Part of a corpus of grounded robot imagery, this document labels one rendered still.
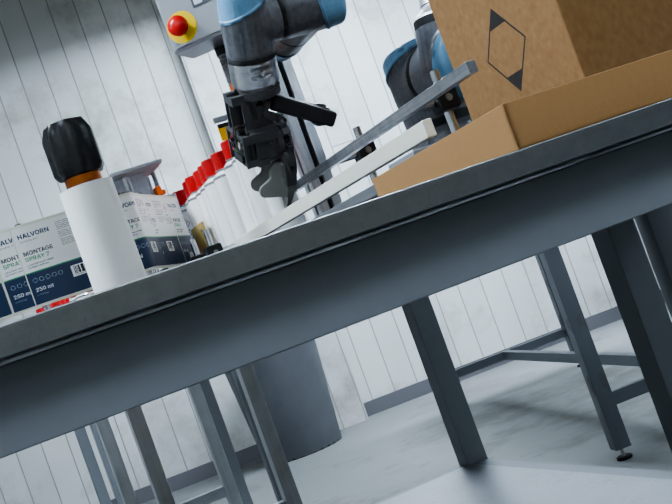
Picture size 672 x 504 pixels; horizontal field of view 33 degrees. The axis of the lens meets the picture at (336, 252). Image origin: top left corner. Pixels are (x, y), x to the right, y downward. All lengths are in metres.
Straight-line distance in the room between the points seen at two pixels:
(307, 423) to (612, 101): 5.08
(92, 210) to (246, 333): 1.05
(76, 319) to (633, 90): 0.49
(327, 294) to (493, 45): 0.72
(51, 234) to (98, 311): 1.31
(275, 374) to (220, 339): 5.09
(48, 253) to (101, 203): 0.24
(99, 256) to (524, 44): 0.78
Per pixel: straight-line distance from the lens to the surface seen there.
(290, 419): 5.95
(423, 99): 1.40
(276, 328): 0.84
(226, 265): 0.79
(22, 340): 0.77
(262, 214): 1.92
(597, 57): 1.37
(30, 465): 6.65
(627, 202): 0.97
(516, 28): 1.45
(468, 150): 0.99
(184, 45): 2.19
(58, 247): 2.08
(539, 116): 0.94
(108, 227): 1.86
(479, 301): 6.81
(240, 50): 1.73
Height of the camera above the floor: 0.78
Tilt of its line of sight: 1 degrees up
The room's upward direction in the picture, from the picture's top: 20 degrees counter-clockwise
